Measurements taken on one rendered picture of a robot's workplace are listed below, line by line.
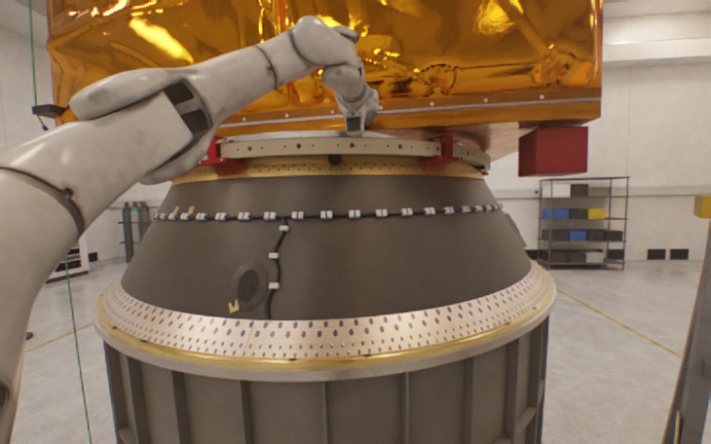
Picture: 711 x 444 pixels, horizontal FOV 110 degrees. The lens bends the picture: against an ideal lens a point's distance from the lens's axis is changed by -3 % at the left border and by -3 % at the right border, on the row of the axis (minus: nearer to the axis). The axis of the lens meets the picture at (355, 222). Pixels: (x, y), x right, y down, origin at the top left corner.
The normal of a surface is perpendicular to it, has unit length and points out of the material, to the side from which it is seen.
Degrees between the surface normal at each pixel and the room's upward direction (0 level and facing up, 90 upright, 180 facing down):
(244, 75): 96
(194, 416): 90
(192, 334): 43
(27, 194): 53
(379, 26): 91
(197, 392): 90
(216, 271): 62
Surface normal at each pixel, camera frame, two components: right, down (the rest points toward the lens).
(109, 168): 0.98, 0.05
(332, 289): 0.04, -0.40
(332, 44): 0.72, 0.10
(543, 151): -0.16, 0.08
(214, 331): -0.16, -0.67
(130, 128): 0.88, 0.05
